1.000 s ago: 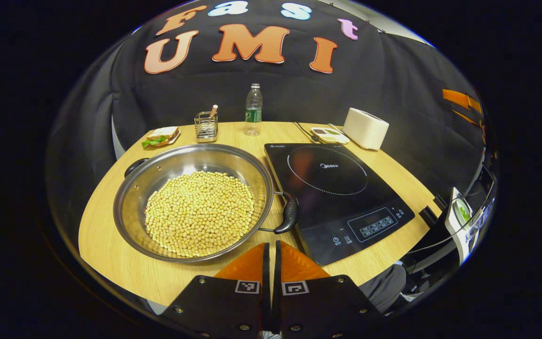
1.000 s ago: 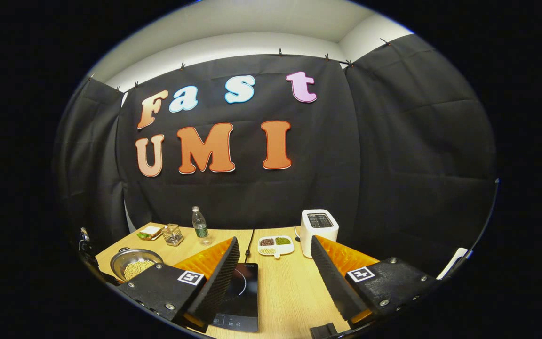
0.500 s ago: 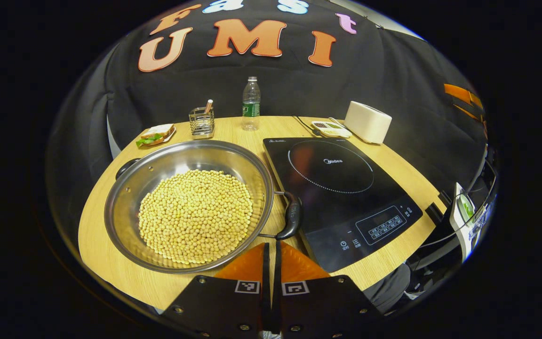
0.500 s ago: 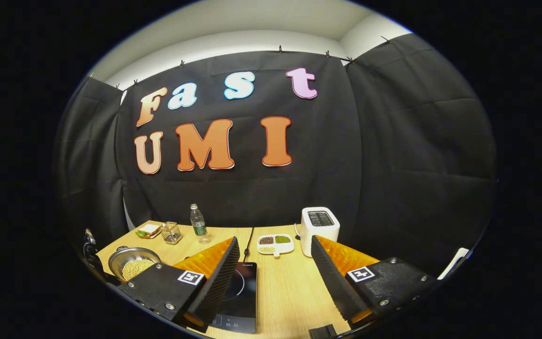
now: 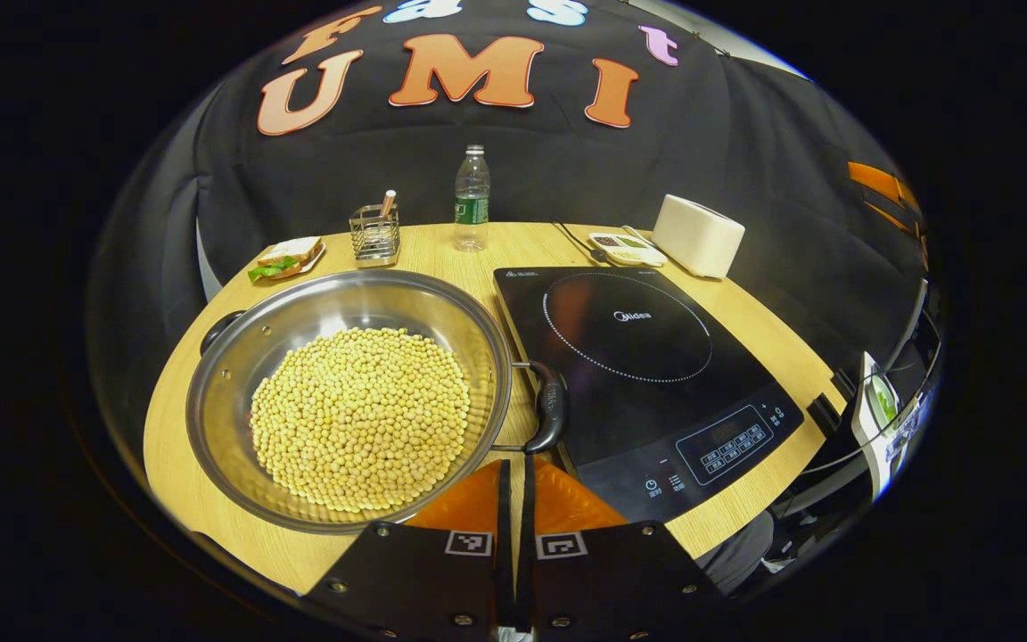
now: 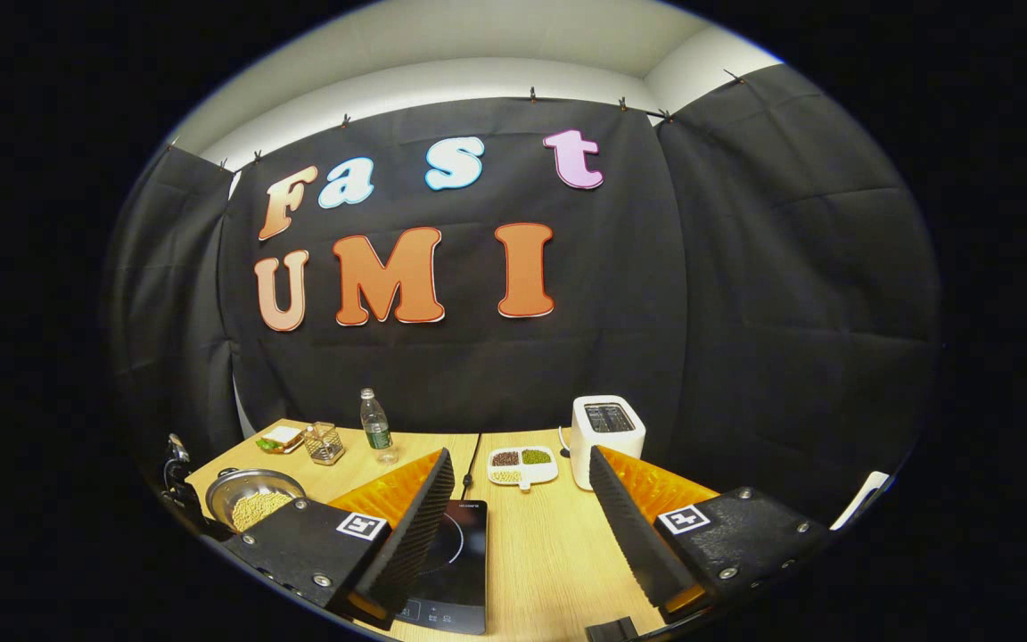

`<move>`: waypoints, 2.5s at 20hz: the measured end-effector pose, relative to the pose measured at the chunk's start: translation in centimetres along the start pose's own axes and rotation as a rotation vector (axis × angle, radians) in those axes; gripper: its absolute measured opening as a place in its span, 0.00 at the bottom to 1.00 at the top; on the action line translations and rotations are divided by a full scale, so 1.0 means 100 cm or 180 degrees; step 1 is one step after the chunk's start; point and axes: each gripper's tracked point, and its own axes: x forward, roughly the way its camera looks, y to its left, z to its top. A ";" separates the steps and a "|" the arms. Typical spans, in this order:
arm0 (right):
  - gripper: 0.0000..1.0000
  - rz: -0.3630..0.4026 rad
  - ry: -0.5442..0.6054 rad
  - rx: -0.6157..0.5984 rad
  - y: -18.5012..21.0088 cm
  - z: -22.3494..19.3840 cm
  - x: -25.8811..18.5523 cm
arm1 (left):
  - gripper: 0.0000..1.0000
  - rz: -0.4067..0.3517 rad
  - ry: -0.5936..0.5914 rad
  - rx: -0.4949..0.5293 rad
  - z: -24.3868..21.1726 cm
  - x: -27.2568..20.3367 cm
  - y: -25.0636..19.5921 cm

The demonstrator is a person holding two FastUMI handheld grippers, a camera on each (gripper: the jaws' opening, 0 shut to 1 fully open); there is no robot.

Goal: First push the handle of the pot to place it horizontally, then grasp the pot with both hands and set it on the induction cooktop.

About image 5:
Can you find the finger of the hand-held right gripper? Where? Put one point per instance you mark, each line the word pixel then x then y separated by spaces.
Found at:
pixel 890 218
pixel 875 181

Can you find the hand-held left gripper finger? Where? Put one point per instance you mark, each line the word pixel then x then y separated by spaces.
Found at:
pixel 505 571
pixel 524 553

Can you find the black induction cooktop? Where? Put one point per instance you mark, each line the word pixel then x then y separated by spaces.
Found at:
pixel 638 419

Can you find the pile of soybeans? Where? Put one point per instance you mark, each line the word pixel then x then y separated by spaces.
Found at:
pixel 362 419

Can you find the stainless steel pot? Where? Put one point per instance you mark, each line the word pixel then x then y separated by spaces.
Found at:
pixel 344 299

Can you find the white toaster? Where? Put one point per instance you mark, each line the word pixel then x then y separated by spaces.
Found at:
pixel 699 236

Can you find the white device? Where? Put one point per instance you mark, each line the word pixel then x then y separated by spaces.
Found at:
pixel 875 419

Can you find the white divided dish with beans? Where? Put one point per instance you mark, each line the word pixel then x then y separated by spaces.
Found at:
pixel 628 250

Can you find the black backdrop cloth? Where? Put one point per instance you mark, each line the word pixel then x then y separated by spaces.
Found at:
pixel 567 169

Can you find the clear plastic water bottle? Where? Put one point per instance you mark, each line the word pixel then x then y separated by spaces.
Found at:
pixel 472 201

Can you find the small white plate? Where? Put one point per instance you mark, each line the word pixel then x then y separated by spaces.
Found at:
pixel 313 260

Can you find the sandwich with lettuce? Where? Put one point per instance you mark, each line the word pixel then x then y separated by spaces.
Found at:
pixel 286 259

